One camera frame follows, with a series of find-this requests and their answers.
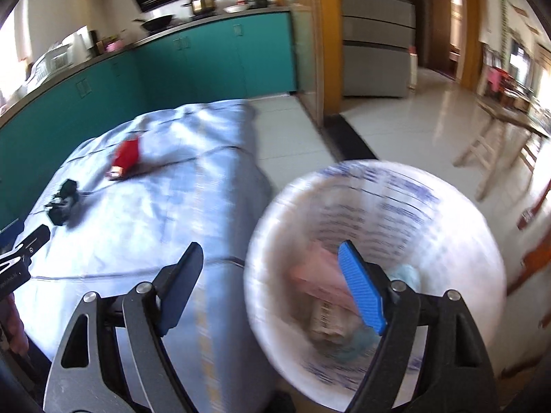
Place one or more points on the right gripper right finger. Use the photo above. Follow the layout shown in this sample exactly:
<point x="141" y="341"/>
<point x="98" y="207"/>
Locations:
<point x="455" y="373"/>

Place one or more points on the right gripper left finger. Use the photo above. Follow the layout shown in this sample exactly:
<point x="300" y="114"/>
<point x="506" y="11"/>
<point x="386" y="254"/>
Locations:
<point x="87" y="372"/>

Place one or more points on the dark green foil wrapper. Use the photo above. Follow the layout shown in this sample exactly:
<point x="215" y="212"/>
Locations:
<point x="62" y="203"/>

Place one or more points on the red snack wrapper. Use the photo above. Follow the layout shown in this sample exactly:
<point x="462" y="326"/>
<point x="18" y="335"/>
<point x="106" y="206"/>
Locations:
<point x="126" y="157"/>

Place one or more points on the pink plastic bag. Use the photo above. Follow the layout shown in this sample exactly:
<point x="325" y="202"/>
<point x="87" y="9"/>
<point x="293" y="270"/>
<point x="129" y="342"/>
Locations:
<point x="319" y="275"/>

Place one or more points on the light blue face mask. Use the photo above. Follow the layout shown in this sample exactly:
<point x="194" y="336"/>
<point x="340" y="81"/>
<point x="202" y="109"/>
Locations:
<point x="360" y="339"/>

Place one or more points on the blue white ointment box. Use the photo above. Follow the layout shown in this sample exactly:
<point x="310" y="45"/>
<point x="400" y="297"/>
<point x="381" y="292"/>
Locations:
<point x="331" y="323"/>

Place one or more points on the white lined trash bin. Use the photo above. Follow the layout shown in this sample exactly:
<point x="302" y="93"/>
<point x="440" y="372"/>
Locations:
<point x="393" y="214"/>

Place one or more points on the left hand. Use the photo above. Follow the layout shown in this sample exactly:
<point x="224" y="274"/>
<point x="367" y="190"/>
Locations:
<point x="18" y="341"/>

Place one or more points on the blue tablecloth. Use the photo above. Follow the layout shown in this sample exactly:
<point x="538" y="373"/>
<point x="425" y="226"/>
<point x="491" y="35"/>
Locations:
<point x="197" y="180"/>

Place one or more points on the white dish rack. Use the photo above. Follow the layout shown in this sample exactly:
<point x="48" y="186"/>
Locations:
<point x="50" y="64"/>

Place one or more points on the pink bowl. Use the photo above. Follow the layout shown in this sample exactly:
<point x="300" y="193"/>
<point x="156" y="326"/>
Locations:
<point x="115" y="46"/>

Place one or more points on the wooden stool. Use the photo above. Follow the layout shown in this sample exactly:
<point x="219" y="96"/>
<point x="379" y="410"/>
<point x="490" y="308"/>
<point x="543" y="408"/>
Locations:
<point x="489" y="143"/>

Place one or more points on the black wok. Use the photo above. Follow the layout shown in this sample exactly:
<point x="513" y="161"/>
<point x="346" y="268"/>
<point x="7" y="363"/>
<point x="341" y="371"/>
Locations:
<point x="155" y="24"/>

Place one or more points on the teal lower cabinets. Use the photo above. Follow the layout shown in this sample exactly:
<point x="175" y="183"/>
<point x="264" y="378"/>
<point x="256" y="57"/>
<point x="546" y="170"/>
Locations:
<point x="235" y="56"/>

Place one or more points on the steel stock pot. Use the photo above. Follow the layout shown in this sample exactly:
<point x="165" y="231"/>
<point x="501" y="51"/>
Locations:
<point x="202" y="7"/>

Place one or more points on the white bowl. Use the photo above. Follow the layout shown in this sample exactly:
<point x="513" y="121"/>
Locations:
<point x="235" y="9"/>

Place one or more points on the black lidded pot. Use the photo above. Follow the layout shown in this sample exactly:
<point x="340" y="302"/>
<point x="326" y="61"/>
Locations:
<point x="258" y="4"/>

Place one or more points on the grey refrigerator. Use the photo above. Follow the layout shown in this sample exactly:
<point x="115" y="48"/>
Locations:
<point x="377" y="36"/>

